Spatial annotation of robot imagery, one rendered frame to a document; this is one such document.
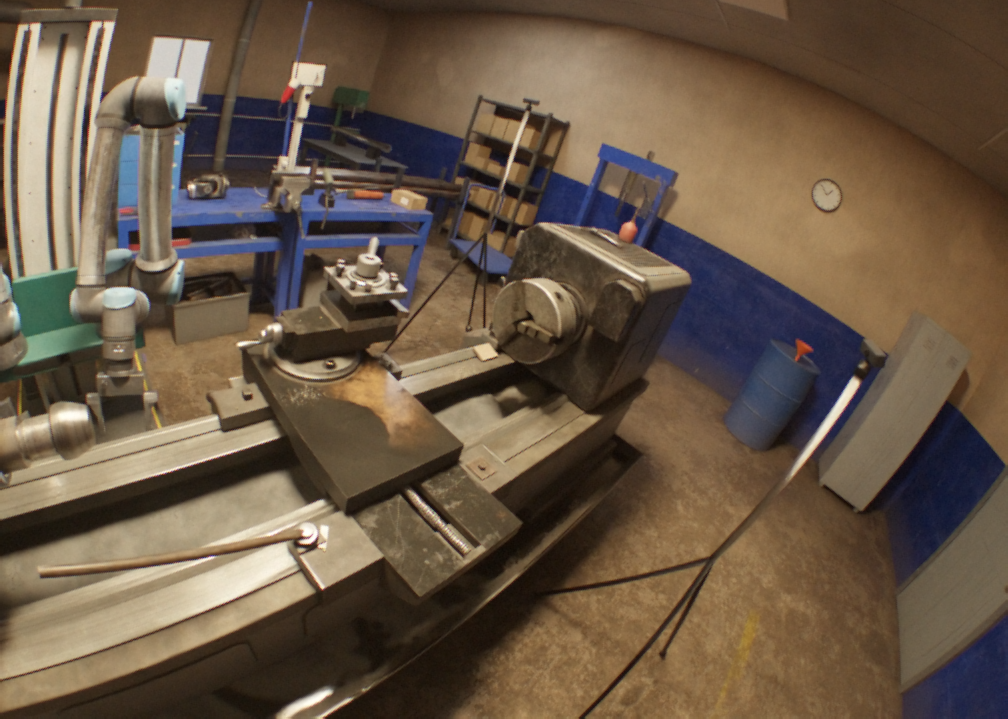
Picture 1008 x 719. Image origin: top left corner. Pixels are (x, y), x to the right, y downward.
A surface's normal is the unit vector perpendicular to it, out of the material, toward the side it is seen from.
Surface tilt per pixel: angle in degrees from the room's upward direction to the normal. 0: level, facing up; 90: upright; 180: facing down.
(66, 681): 0
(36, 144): 90
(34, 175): 90
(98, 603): 48
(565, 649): 0
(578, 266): 90
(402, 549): 0
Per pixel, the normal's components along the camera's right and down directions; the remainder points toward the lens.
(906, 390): -0.62, 0.17
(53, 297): 0.75, 0.51
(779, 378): -0.77, 0.04
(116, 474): 0.32, -0.84
